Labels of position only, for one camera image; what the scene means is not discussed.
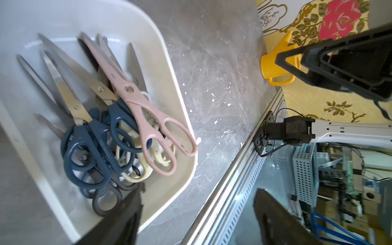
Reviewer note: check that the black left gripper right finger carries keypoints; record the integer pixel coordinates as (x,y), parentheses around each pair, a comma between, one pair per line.
(277,226)

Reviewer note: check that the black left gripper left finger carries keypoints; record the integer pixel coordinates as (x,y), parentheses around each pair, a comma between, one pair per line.
(121,225)

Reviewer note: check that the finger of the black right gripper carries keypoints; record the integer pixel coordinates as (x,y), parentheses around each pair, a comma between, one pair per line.
(361,63)

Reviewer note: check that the black scissors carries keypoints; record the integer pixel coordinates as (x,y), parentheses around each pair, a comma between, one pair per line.
(110,196)

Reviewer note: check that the cream white kitchen scissors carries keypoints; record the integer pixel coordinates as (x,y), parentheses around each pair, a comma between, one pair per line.
(140,169)

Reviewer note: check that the dark teal scissors back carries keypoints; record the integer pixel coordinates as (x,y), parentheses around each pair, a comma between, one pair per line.
(80,136)

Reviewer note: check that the dark teal scissors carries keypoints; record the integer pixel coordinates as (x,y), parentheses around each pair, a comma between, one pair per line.
(121,129)
(80,136)

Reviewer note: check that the pink scissors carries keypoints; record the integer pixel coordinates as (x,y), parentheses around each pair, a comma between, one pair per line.
(150,120)

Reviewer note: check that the white plastic storage box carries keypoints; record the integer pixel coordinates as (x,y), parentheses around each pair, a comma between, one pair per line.
(124,24)

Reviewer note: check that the small teal scissors front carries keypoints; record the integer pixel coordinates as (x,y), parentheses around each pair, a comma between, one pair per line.
(50,99)

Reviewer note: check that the white handled scissors front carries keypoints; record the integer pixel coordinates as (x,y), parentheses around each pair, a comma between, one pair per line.
(136,72)

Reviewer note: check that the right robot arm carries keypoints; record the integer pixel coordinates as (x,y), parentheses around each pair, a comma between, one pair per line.
(298,130)

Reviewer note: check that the light blue perforated basket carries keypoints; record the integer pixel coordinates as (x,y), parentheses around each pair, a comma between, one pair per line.
(306,173)

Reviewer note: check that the yellow watering can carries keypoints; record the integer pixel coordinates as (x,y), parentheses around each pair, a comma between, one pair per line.
(270,70)

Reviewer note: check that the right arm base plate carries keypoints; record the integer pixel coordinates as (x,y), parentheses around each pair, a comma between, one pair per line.
(260,140)

